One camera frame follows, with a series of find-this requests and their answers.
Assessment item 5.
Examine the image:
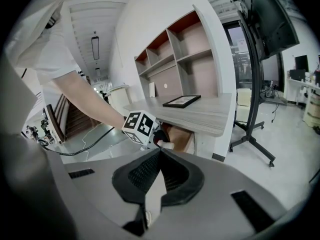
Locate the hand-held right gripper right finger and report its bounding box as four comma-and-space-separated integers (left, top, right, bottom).
159, 148, 288, 240

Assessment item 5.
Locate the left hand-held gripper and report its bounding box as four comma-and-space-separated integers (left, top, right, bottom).
121, 109, 172, 150

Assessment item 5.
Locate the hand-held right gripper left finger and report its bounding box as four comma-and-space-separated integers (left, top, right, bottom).
63, 148, 162, 236

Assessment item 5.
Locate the brown desk drawer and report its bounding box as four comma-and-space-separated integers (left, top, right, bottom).
159, 122, 198, 155

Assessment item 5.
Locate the person's left forearm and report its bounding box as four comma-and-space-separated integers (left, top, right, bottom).
50, 69, 128, 133

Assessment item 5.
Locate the grey wooden desk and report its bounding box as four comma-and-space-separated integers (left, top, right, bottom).
122, 92, 234, 163

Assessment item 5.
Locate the grey desk shelf unit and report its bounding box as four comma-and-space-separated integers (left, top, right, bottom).
133, 3, 223, 100

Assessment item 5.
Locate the white flat board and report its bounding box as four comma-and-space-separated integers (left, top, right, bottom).
148, 81, 157, 99

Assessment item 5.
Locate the brown staircase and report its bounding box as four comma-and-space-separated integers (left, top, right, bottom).
45, 93, 102, 145

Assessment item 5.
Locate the white box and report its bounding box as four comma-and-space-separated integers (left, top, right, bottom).
235, 88, 252, 108

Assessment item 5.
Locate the black wheeled screen stand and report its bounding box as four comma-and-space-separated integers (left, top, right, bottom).
226, 0, 277, 168

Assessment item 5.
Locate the long black ceiling lamp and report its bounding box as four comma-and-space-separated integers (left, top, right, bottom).
90, 35, 101, 61

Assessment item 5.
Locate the white background table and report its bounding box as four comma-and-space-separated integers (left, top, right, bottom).
285, 76, 320, 107

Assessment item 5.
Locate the large black screen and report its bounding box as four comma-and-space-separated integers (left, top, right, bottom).
238, 0, 301, 63

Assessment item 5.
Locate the small black monitor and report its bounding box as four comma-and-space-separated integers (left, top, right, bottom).
294, 54, 310, 72

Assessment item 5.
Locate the person's white shirt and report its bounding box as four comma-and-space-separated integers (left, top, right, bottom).
4, 0, 135, 86

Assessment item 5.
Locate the black picture frame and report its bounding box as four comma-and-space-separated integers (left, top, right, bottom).
162, 94, 202, 109

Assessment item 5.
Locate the black cable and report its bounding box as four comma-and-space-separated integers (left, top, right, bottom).
36, 123, 126, 157

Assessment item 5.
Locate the thin white cable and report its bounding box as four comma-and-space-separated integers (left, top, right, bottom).
81, 123, 112, 160

